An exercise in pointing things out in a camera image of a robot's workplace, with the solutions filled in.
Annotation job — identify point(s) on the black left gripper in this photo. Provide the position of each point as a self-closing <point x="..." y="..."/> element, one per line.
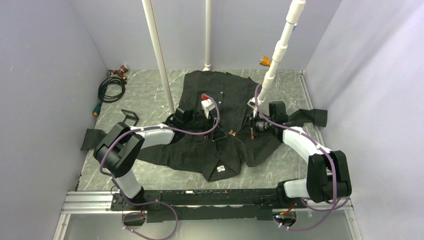
<point x="209" y="122"/>

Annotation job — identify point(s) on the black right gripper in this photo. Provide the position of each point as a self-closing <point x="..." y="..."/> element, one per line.
<point x="252" y="122"/>

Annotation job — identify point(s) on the dark pinstriped shirt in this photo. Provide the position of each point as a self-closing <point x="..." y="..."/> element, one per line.
<point x="218" y="155"/>

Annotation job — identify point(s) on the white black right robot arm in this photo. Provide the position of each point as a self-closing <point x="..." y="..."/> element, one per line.
<point x="327" y="177"/>

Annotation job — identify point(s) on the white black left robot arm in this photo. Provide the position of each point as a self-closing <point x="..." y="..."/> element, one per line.
<point x="119" y="149"/>

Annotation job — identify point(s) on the white pole middle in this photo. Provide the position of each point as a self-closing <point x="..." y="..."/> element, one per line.
<point x="208" y="24"/>

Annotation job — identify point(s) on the orange cylindrical fitting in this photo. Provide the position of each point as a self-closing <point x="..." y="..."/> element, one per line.
<point x="265" y="61"/>

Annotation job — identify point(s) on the brown pipe fitting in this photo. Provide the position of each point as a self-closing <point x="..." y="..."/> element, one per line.
<point x="121" y="72"/>

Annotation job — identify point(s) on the white jointed pole right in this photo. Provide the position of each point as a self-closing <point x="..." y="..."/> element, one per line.
<point x="292" y="17"/>

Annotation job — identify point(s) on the white pole left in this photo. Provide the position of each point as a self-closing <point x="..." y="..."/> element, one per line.
<point x="157" y="48"/>

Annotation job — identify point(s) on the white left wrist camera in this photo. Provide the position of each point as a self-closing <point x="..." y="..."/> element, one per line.
<point x="207" y="105"/>

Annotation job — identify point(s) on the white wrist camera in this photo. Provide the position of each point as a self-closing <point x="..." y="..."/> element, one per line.
<point x="207" y="105"/>
<point x="252" y="104"/>

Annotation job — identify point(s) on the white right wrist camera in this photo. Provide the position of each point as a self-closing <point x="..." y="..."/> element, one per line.
<point x="252" y="104"/>

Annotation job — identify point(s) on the black square frame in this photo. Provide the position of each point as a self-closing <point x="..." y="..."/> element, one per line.
<point x="130" y="117"/>

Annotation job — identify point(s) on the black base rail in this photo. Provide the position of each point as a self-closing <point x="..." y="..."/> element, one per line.
<point x="209" y="204"/>

